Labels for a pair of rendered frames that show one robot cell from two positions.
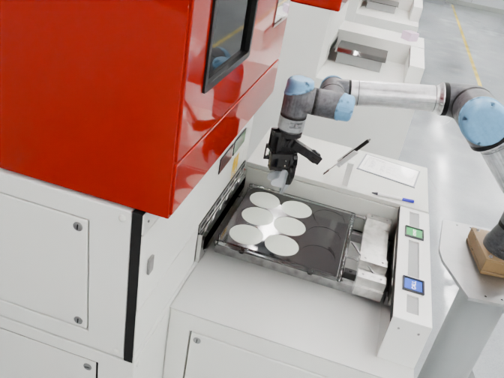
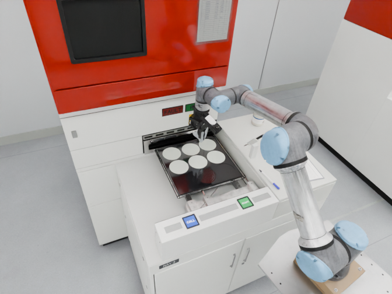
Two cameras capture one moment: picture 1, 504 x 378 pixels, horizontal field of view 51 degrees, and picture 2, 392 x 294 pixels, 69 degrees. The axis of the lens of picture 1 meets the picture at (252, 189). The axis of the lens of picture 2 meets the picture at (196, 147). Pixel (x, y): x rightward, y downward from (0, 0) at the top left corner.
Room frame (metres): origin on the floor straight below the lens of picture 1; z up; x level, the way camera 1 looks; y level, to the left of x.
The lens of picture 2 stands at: (0.69, -0.98, 1.95)
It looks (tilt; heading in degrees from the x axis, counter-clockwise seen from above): 41 degrees down; 52
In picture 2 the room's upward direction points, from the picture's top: 5 degrees clockwise
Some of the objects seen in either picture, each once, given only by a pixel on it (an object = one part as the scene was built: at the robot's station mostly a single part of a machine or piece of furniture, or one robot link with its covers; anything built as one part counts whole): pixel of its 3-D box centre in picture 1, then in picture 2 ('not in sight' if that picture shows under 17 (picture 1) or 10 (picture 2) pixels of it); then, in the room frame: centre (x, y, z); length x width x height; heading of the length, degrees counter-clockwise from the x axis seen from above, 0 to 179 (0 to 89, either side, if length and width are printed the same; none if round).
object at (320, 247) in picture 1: (289, 226); (198, 161); (1.36, -0.13, 0.90); 0.34 x 0.34 x 0.01; 79
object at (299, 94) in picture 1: (298, 97); (205, 90); (1.40, -0.08, 1.29); 0.09 x 0.08 x 0.11; 88
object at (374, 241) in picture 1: (372, 256); (223, 202); (1.33, -0.40, 0.87); 0.36 x 0.08 x 0.03; 169
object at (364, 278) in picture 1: (370, 280); (193, 208); (1.17, -0.37, 0.89); 0.08 x 0.03 x 0.03; 79
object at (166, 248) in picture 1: (203, 202); (149, 126); (1.21, 0.12, 1.02); 0.82 x 0.03 x 0.40; 169
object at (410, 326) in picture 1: (406, 276); (217, 221); (1.23, -0.48, 0.89); 0.55 x 0.09 x 0.14; 169
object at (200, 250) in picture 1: (223, 210); (180, 139); (1.38, 0.07, 0.89); 0.44 x 0.02 x 0.10; 169
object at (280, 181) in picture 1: (279, 182); (197, 135); (1.39, -0.08, 1.03); 0.06 x 0.03 x 0.09; 110
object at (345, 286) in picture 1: (296, 271); not in sight; (1.23, -0.17, 0.84); 0.50 x 0.02 x 0.03; 79
